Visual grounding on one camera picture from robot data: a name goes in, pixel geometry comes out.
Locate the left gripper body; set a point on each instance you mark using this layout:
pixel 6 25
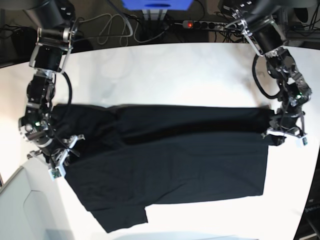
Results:
pixel 288 122

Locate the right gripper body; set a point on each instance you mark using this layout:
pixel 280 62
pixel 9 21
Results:
pixel 53 151

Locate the black T-shirt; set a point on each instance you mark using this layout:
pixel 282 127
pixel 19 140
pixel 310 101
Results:
pixel 135 156

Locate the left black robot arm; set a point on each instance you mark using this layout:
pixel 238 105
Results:
pixel 254 20

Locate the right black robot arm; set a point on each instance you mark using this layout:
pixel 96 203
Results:
pixel 57 27

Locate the grey power strip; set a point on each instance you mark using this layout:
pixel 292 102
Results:
pixel 211 26

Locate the blue box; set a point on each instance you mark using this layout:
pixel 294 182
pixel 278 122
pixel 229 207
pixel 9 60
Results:
pixel 177 5

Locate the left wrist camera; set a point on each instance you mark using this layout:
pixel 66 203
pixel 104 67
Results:
pixel 302 141

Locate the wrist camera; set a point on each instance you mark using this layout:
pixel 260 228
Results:
pixel 302 141
pixel 56 173

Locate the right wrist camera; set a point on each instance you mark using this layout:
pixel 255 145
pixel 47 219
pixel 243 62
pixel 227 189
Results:
pixel 56 173

